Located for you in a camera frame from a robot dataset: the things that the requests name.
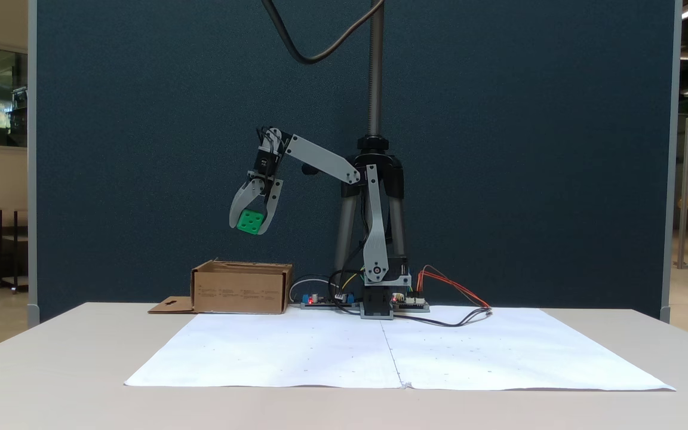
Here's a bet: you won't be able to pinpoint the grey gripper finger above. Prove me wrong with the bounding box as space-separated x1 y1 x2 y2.
259 180 284 235
229 178 265 231

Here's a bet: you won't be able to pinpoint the green dice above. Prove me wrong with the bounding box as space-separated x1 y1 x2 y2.
236 209 265 236

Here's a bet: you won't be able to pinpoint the brown cardboard box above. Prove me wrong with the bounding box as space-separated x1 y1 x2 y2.
148 259 294 315

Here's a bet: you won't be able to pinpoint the blue circuit board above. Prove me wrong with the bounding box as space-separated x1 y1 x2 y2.
300 291 357 310

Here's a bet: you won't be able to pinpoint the dark blue partition panel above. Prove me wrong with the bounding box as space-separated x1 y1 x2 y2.
27 0 682 326

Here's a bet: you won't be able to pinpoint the black tripod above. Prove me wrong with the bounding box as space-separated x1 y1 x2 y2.
302 0 408 281

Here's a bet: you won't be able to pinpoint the white paper sheet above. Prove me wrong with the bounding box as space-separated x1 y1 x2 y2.
124 312 406 389
380 306 676 392

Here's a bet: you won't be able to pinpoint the black rack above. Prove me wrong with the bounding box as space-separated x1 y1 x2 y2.
0 207 29 294

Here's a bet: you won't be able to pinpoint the framed window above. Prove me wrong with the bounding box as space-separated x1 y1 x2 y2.
0 41 29 153

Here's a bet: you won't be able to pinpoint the black gripper motor cable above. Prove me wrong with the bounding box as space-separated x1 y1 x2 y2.
256 127 282 180

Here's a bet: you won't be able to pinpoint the black cable with white connector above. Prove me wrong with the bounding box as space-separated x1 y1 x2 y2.
327 236 370 306

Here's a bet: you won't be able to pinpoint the hanging grey camera cable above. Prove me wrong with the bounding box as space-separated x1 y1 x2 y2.
260 0 386 65

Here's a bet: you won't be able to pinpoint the black and orange cable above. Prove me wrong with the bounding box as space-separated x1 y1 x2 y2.
393 266 493 328

